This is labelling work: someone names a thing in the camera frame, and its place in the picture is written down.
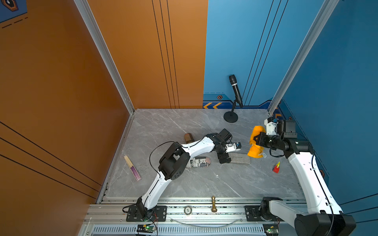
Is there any orange fluffy cloth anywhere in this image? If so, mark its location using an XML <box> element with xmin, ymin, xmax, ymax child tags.
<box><xmin>247</xmin><ymin>126</ymin><xmax>265</xmax><ymax>158</ymax></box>

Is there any right green circuit board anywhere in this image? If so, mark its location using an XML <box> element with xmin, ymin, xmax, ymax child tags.
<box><xmin>263</xmin><ymin>224</ymin><xmax>279</xmax><ymax>236</ymax></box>

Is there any red yellow small toy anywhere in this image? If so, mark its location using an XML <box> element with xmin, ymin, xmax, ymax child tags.
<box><xmin>272</xmin><ymin>162</ymin><xmax>280</xmax><ymax>174</ymax></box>

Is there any left green circuit board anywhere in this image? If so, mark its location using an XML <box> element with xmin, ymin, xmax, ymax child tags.
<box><xmin>136</xmin><ymin>224</ymin><xmax>156</xmax><ymax>235</ymax></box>

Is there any brass chess piece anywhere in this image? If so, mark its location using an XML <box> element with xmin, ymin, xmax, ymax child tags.
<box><xmin>211</xmin><ymin>196</ymin><xmax>218</xmax><ymax>213</ymax></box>

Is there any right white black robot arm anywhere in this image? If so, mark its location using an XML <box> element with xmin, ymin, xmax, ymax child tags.
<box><xmin>251</xmin><ymin>118</ymin><xmax>356</xmax><ymax>236</ymax></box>

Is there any grey rectangular eyeglass case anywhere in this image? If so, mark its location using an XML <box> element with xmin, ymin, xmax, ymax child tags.
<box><xmin>229</xmin><ymin>152</ymin><xmax>251</xmax><ymax>165</ymax></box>

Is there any green circuit board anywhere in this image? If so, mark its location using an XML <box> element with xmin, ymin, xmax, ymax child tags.
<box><xmin>136</xmin><ymin>224</ymin><xmax>156</xmax><ymax>235</ymax></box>
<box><xmin>263</xmin><ymin>224</ymin><xmax>279</xmax><ymax>236</ymax></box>

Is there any black microphone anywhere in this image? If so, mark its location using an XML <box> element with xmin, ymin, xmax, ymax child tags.
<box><xmin>229</xmin><ymin>75</ymin><xmax>244</xmax><ymax>108</ymax></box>

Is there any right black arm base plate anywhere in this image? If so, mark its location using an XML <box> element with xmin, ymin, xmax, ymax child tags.
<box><xmin>244</xmin><ymin>206</ymin><xmax>283</xmax><ymax>222</ymax></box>

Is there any wooden stick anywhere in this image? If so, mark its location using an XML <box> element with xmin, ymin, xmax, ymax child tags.
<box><xmin>124</xmin><ymin>155</ymin><xmax>141</xmax><ymax>182</ymax></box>

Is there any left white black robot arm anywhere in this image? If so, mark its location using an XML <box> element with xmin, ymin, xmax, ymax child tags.
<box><xmin>136</xmin><ymin>129</ymin><xmax>242</xmax><ymax>219</ymax></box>

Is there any newspaper print eyeglass case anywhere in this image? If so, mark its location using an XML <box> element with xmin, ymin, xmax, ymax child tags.
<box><xmin>186</xmin><ymin>156</ymin><xmax>211</xmax><ymax>169</ymax></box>

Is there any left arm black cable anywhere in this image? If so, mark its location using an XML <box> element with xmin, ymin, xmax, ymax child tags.
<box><xmin>148</xmin><ymin>136</ymin><xmax>207</xmax><ymax>178</ymax></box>

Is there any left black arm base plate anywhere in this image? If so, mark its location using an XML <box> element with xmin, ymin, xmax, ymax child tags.
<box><xmin>126</xmin><ymin>206</ymin><xmax>167</xmax><ymax>222</ymax></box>

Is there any aluminium front rail frame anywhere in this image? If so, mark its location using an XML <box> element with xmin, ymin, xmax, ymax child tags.
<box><xmin>78</xmin><ymin>197</ymin><xmax>297</xmax><ymax>236</ymax></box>

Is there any plaid eyeglass case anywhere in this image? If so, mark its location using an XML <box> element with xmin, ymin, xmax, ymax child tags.
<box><xmin>184</xmin><ymin>133</ymin><xmax>195</xmax><ymax>144</ymax></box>

